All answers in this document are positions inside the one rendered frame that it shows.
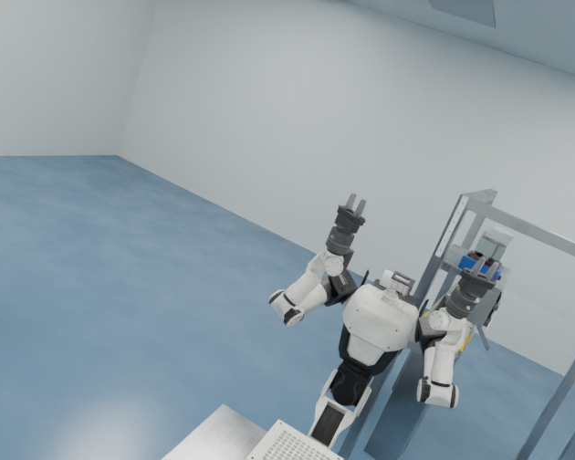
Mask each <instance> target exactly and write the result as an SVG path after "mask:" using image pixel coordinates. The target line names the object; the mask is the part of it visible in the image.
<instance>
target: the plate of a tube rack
mask: <svg viewBox="0 0 575 460"><path fill-rule="evenodd" d="M246 460H344V459H343V458H341V457H340V456H338V455H336V454H334V453H333V452H331V451H330V450H329V449H327V448H325V447H324V446H322V445H321V444H318V443H317V442H315V441H313V440H312V439H310V438H308V437H307V436H305V435H304V434H302V433H301V432H299V431H297V430H296V429H294V428H292V427H291V426H289V425H288V424H286V423H284V422H282V421H280V420H277V422H276V423H275V424H274V425H273V426H272V427H271V429H270V430H269V431H268V432H267V434H266V435H265V436H264V437H263V438H262V440H261V441H260V442H259V443H258V444H257V445H256V447H255V448H254V449H253V450H252V452H251V453H250V454H249V455H248V456H247V458H246Z"/></svg>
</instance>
